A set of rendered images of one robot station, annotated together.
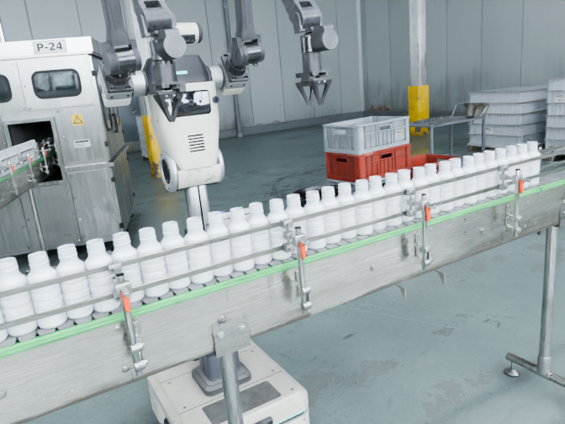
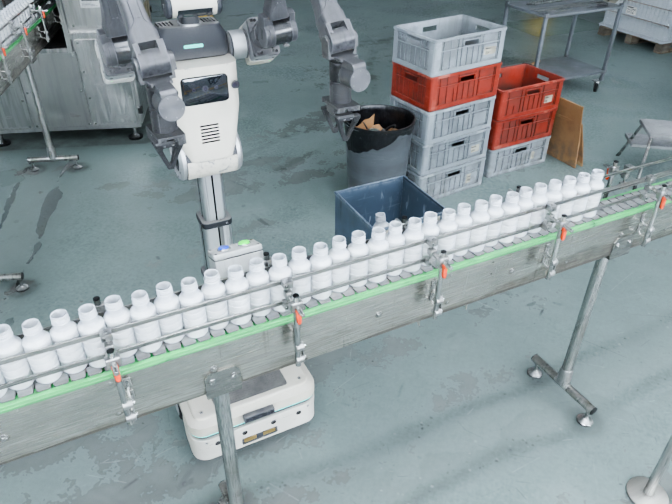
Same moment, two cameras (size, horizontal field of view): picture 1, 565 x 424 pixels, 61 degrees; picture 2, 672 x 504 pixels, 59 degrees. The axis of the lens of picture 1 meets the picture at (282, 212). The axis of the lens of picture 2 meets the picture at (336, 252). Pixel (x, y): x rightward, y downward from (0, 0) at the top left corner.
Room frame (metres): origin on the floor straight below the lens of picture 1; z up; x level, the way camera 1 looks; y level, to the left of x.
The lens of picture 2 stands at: (0.02, -0.18, 2.05)
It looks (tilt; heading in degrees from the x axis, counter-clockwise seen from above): 34 degrees down; 2
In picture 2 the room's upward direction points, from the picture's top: 1 degrees clockwise
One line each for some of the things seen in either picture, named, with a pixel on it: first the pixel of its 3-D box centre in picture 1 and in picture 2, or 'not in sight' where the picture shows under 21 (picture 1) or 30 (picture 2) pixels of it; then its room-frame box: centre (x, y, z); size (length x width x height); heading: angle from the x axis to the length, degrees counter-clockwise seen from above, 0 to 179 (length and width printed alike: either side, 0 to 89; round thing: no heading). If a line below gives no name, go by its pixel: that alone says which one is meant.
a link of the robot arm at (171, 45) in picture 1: (165, 34); (163, 86); (1.27, 0.25, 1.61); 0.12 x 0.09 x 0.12; 31
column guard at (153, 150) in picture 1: (157, 145); not in sight; (8.79, 2.14, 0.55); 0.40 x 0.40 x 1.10; 29
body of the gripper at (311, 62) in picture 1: (312, 65); (340, 93); (1.52, -0.13, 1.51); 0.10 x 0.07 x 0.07; 29
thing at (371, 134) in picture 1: (366, 134); (448, 44); (3.92, -0.74, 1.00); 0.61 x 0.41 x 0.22; 126
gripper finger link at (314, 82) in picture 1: (317, 89); (343, 122); (1.50, -0.14, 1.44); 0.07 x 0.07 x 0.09; 29
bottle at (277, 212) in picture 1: (278, 229); (280, 282); (1.27, 0.01, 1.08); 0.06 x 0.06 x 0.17
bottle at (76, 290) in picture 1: (73, 281); (67, 340); (1.02, 0.48, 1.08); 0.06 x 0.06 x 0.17
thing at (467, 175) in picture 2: not in sight; (434, 169); (3.92, -0.74, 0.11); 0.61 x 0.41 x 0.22; 125
